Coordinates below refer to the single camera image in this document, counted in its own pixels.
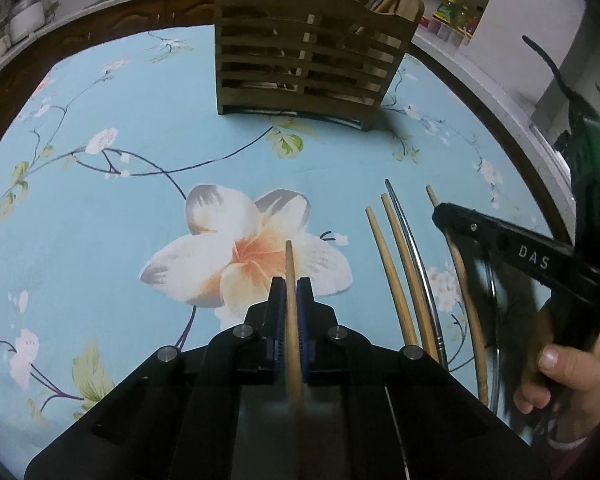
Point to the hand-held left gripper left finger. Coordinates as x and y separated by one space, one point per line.
279 305

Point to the wooden slatted utensil holder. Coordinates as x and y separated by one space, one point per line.
300 60

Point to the small pink container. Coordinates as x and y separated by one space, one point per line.
446 34

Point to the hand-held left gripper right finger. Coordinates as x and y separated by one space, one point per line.
304 305

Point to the yellow green bottle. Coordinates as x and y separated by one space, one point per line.
446 9
463 17

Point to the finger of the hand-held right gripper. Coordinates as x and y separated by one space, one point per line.
530 260
510 320

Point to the person's right forearm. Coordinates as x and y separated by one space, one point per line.
570 450

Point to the round-head metal spoon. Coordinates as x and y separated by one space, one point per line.
492 340

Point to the metal chopstick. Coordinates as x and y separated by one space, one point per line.
420 270

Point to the wooden spatula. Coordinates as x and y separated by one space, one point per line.
411 10

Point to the person's right hand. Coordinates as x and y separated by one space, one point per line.
575 375

